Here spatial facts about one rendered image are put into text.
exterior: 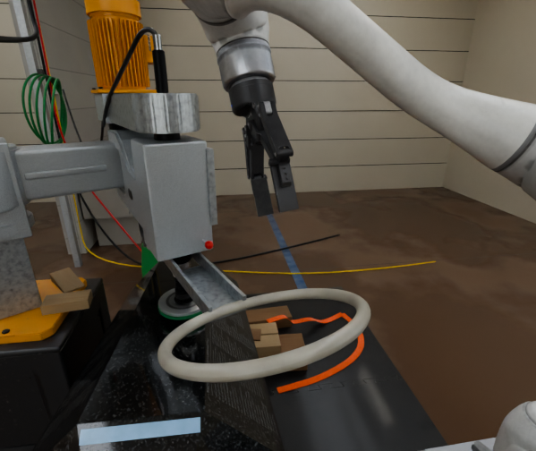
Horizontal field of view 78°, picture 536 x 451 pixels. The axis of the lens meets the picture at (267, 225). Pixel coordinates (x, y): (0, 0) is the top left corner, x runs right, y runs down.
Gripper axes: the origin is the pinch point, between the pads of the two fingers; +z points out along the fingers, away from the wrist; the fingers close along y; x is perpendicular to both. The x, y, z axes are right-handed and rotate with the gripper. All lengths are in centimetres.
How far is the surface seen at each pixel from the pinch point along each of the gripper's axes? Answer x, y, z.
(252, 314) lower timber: -26, 207, 77
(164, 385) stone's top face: 30, 58, 48
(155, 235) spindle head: 24, 69, 0
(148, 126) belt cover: 18, 56, -33
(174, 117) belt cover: 10, 54, -35
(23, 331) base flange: 88, 114, 30
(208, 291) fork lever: 11, 59, 22
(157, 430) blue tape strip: 33, 47, 55
